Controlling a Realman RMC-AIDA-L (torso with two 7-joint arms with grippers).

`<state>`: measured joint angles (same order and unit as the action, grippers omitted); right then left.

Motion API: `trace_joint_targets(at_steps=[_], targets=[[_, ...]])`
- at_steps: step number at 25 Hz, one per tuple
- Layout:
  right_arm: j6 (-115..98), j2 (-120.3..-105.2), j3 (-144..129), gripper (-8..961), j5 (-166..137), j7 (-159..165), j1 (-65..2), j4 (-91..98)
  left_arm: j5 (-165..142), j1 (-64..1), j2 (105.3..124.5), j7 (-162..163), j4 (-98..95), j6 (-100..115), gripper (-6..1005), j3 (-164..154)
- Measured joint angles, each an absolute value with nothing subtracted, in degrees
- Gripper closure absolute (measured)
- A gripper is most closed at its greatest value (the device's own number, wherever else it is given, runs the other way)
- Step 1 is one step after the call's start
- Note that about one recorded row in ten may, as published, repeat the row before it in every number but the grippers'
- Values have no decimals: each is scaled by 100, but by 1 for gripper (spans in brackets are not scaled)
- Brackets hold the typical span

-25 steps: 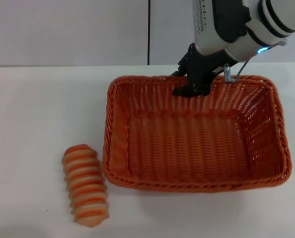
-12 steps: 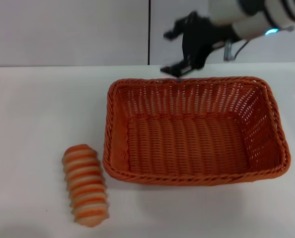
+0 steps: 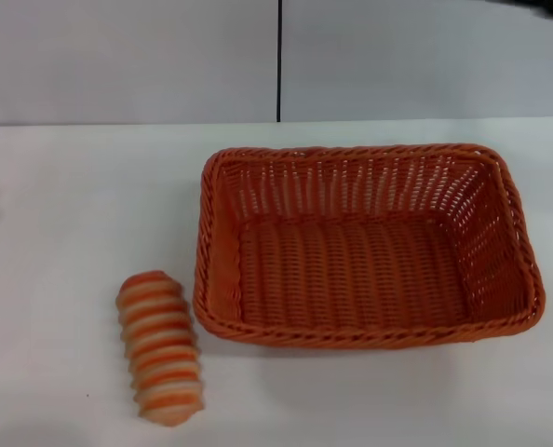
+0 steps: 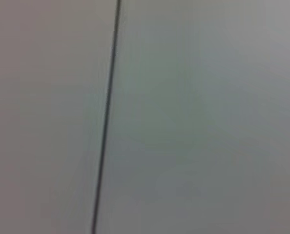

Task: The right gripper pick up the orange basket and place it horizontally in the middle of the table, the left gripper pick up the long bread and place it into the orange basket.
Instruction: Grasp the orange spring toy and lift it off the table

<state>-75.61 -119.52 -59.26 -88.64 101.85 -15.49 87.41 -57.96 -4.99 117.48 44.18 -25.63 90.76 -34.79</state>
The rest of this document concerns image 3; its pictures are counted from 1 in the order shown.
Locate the orange white striped bread roll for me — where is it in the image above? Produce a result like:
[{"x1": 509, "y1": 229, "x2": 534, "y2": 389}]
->
[{"x1": 115, "y1": 269, "x2": 207, "y2": 427}]

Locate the orange woven plastic basket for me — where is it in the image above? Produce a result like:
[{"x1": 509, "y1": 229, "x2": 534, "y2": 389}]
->
[{"x1": 192, "y1": 143, "x2": 546, "y2": 349}]

